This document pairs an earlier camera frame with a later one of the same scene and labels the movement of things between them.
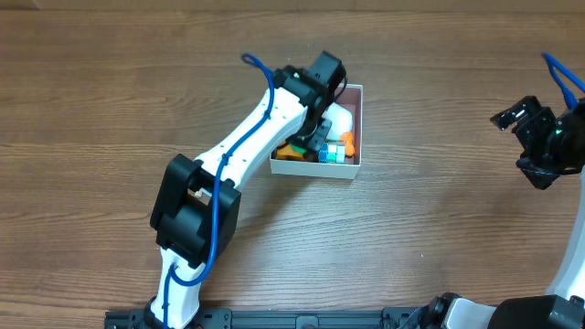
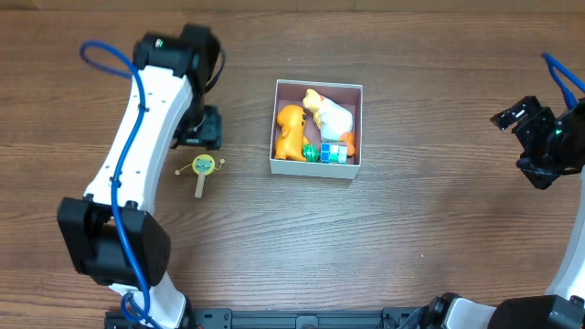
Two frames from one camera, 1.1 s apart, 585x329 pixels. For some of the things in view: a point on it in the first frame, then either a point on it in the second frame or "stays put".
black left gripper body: x=313 y=138 → x=208 y=132
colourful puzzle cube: x=333 y=152 stays put
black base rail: x=351 y=318 stays put
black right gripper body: x=526 y=126 stays put
